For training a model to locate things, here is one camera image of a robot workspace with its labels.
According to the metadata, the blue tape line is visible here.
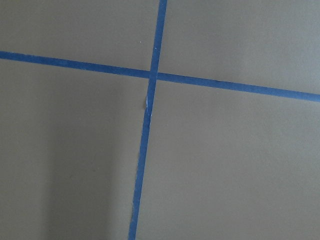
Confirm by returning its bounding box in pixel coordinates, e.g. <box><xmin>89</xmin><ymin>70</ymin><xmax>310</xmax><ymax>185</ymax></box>
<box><xmin>0</xmin><ymin>50</ymin><xmax>320</xmax><ymax>102</ymax></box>
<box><xmin>127</xmin><ymin>0</ymin><xmax>168</xmax><ymax>240</ymax></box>

